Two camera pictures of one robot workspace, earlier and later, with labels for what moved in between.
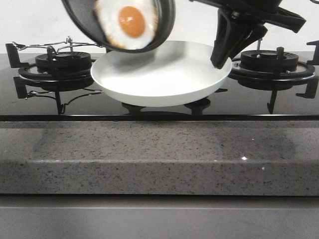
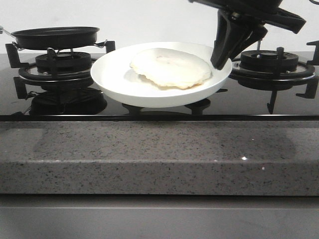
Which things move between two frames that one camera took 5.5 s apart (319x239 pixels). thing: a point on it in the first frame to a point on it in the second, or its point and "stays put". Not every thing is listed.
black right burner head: (266, 60) stays put
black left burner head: (66, 62) stays put
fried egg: (130, 24) to (171, 66)
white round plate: (173, 73) stays put
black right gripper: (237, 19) stays put
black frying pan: (130, 26) to (62, 38)
